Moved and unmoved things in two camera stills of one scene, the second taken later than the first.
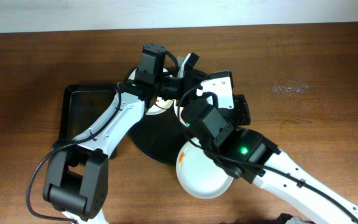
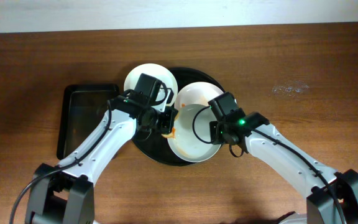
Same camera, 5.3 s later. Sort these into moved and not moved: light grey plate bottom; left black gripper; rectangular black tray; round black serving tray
Moved: light grey plate bottom; left black gripper
Not moved: round black serving tray; rectangular black tray
